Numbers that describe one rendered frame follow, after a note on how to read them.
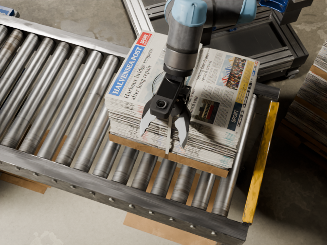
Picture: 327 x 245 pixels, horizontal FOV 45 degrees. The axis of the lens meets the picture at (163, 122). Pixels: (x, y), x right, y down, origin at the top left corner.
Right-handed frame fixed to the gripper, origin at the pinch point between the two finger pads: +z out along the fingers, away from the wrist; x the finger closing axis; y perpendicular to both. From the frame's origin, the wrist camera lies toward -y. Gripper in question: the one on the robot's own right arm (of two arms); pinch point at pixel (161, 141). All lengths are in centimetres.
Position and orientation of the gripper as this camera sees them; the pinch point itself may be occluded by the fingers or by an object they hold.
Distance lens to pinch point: 99.8
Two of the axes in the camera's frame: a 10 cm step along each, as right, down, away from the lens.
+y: 2.8, -4.1, 8.7
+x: -9.4, -2.8, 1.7
